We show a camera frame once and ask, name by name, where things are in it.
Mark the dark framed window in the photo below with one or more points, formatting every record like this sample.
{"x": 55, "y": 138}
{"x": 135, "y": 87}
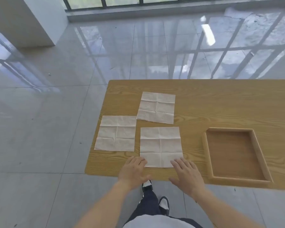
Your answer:
{"x": 85, "y": 2}

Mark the black white left shoe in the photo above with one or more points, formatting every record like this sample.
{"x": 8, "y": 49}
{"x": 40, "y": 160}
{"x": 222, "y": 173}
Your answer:
{"x": 147, "y": 186}

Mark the wooden tray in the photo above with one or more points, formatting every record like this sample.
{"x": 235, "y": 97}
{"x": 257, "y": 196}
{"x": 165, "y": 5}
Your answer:
{"x": 232, "y": 151}

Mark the person's left hand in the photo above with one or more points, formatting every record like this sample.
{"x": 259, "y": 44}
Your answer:
{"x": 133, "y": 173}

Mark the person's right forearm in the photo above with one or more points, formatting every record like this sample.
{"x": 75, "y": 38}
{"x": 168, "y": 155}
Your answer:
{"x": 223, "y": 211}

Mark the dark blue trousers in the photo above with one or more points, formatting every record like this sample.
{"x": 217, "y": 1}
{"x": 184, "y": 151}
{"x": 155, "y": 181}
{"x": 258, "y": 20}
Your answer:
{"x": 147, "y": 204}

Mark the person's right hand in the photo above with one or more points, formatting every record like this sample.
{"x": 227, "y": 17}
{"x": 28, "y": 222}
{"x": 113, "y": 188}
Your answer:
{"x": 188, "y": 178}

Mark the person's left forearm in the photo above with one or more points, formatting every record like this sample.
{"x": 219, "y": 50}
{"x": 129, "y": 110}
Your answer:
{"x": 107, "y": 208}

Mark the white paper napkin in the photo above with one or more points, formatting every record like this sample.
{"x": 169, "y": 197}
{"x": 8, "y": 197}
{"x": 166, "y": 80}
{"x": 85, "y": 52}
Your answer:
{"x": 115, "y": 134}
{"x": 156, "y": 106}
{"x": 160, "y": 144}

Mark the white shirt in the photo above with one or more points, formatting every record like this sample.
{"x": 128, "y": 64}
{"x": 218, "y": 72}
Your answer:
{"x": 156, "y": 223}

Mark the black white shoe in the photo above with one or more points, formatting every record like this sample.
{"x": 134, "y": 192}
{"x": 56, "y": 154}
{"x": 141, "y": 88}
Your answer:
{"x": 164, "y": 206}
{"x": 147, "y": 186}

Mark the black white right shoe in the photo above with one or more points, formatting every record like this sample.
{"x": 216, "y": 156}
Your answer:
{"x": 164, "y": 206}

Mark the white square pillar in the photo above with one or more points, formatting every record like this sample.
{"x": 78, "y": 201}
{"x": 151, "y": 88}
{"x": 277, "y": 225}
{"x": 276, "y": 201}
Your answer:
{"x": 26, "y": 21}

